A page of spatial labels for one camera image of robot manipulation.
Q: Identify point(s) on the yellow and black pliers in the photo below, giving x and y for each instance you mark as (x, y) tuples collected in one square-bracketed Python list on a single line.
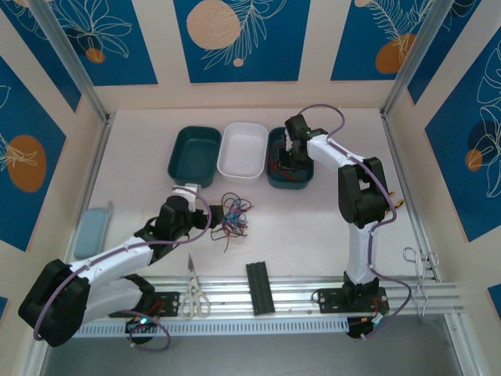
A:
[(399, 203)]

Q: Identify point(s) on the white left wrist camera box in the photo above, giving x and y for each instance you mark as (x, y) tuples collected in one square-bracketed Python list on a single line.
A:
[(188, 194)]

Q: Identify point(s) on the black controller board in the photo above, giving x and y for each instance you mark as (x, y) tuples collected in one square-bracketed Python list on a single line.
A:
[(146, 325), (360, 331)]

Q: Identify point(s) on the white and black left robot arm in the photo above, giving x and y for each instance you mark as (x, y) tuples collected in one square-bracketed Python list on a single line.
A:
[(109, 258)]

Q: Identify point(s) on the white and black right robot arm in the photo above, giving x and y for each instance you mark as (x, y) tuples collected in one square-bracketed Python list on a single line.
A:
[(360, 250)]

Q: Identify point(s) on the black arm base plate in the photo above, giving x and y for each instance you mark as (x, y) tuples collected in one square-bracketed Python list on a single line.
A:
[(329, 301), (168, 303)]

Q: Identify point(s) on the aluminium corner post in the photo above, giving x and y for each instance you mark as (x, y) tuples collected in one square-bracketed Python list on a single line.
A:
[(78, 74), (411, 66)]

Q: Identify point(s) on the white scissors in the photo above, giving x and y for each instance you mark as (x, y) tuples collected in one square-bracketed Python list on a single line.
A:
[(194, 297)]

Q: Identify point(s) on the black extrusion bar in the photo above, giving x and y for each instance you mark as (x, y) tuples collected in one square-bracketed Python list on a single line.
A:
[(260, 290)]

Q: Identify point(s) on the blue floral wall poster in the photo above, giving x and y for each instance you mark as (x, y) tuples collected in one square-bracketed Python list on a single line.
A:
[(450, 156), (266, 51), (125, 58), (23, 117), (360, 39), (450, 51), (39, 58)]

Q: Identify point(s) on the light blue case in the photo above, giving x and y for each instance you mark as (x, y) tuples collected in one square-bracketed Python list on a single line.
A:
[(91, 231)]

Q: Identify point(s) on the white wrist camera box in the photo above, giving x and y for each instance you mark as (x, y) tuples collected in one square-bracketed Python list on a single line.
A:
[(188, 194), (288, 140)]

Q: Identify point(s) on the white plastic bin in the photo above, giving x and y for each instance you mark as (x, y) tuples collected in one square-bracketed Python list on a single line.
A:
[(242, 152)]

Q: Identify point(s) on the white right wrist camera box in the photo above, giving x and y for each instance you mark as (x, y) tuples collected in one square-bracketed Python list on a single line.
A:
[(288, 140)]

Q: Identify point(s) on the aluminium side rail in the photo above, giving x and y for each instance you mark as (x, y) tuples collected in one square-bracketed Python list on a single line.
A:
[(99, 156), (393, 149)]

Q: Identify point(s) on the dark green plastic bin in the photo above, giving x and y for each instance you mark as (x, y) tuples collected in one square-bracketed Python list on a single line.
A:
[(193, 156), (274, 176)]

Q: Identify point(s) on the aluminium rail frame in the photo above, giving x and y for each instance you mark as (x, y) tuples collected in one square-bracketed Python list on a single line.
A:
[(227, 290)]

